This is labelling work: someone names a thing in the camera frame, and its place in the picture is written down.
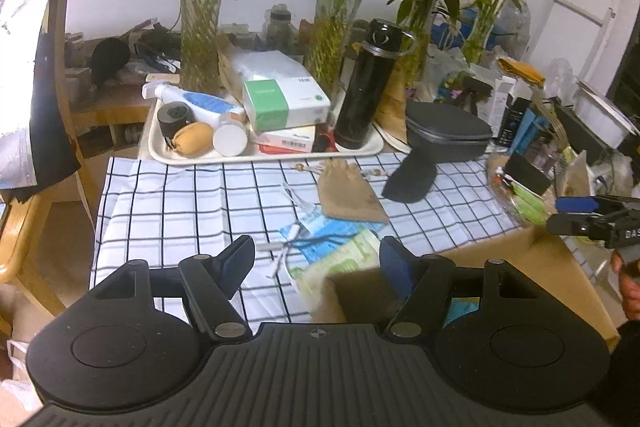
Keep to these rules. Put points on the blue wet wipes pack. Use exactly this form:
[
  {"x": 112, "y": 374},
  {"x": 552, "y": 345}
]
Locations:
[{"x": 320, "y": 239}]

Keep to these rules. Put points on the wooden chair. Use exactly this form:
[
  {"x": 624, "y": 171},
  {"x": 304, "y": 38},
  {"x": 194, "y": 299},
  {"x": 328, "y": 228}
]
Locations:
[{"x": 25, "y": 232}]

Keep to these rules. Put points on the small black tripod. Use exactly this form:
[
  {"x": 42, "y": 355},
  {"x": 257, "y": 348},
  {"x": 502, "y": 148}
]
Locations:
[{"x": 472, "y": 89}]

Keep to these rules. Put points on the white pot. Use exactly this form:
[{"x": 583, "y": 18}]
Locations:
[{"x": 600, "y": 112}]

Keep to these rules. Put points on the black shelving unit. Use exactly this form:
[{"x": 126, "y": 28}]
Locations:
[{"x": 627, "y": 77}]

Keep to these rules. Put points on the cream plastic tray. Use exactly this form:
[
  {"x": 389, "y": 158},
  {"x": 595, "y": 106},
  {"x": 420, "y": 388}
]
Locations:
[{"x": 167, "y": 157}]

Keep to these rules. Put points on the black slim box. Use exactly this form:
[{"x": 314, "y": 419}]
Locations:
[{"x": 515, "y": 122}]

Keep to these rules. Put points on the black cloth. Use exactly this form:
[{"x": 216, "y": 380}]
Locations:
[{"x": 410, "y": 179}]

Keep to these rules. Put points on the white red flat box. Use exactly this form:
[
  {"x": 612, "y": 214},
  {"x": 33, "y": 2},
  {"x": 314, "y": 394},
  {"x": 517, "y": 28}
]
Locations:
[{"x": 285, "y": 139}]

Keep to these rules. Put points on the blue plastic bag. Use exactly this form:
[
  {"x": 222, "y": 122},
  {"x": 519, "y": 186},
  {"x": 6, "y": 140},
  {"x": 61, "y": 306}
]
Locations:
[{"x": 467, "y": 27}]

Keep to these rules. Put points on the yellow cloth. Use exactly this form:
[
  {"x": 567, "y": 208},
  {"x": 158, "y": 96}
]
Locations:
[{"x": 522, "y": 71}]

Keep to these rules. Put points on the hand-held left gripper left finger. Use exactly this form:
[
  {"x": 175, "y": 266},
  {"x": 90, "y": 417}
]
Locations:
[{"x": 239, "y": 257}]

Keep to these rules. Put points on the white plastic wrapped pack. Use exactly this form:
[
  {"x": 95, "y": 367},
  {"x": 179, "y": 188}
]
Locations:
[{"x": 265, "y": 64}]

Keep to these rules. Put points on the grey hard zip case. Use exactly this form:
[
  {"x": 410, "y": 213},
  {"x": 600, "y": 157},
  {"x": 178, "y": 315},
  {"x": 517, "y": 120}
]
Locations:
[{"x": 445, "y": 127}]

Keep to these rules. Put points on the silver foil board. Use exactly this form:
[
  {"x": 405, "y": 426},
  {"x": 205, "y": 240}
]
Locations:
[{"x": 25, "y": 57}]

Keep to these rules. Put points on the black tape roll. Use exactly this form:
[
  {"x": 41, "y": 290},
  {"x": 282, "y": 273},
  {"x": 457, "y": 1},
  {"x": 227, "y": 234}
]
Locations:
[{"x": 175, "y": 119}]

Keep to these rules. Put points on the white printed plastic bag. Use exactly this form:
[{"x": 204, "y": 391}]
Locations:
[{"x": 442, "y": 67}]

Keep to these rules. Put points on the teal cloth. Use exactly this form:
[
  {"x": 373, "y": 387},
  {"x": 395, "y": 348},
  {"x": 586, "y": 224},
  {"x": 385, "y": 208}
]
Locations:
[{"x": 462, "y": 309}]

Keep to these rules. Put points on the black block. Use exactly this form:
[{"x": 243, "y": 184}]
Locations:
[{"x": 527, "y": 174}]

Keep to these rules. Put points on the white lidded jar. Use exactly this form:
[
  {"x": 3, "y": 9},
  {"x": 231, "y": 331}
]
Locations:
[{"x": 230, "y": 139}]

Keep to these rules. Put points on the person's right hand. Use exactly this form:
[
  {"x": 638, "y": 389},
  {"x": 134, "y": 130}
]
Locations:
[{"x": 629, "y": 282}]

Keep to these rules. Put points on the wooden side table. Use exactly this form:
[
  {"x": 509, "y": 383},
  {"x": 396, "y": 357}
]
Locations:
[{"x": 110, "y": 107}]

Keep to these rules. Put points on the cardboard box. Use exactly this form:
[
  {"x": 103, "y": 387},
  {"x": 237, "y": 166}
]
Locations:
[{"x": 500, "y": 247}]

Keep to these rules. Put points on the black white checked tablecloth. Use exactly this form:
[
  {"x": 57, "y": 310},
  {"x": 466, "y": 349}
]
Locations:
[{"x": 175, "y": 207}]

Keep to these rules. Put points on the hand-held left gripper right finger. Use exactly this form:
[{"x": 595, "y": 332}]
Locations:
[{"x": 395, "y": 264}]

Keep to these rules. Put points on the green white tissue box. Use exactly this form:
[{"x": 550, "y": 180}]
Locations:
[{"x": 295, "y": 102}]

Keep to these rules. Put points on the black round object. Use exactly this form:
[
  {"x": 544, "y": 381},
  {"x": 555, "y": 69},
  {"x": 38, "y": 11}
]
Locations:
[{"x": 110, "y": 59}]

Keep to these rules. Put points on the black thermos bottle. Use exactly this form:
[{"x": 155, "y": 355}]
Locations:
[{"x": 360, "y": 97}]

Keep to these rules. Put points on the dark bottle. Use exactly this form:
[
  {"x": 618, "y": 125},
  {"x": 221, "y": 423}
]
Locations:
[{"x": 278, "y": 29}]

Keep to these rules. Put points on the blue box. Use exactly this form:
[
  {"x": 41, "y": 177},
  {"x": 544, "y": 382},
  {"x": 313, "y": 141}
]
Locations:
[{"x": 530, "y": 132}]

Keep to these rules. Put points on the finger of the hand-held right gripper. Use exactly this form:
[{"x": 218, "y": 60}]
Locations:
[
  {"x": 575, "y": 225},
  {"x": 575, "y": 204}
]

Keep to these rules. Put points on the green white packet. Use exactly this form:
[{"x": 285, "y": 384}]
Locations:
[{"x": 345, "y": 259}]

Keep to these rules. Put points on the white metal rack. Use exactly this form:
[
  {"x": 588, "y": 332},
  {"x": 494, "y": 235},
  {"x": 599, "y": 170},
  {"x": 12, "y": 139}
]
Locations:
[{"x": 590, "y": 12}]

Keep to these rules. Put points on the green snack packet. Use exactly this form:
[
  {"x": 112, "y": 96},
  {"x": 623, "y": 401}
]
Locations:
[{"x": 530, "y": 204}]

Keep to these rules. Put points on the white carton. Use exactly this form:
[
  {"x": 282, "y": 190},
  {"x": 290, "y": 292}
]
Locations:
[{"x": 502, "y": 102}]

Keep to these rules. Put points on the white blue spray bottle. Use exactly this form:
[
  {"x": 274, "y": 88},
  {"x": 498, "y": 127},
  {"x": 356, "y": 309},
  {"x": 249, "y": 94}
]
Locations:
[{"x": 200, "y": 99}]

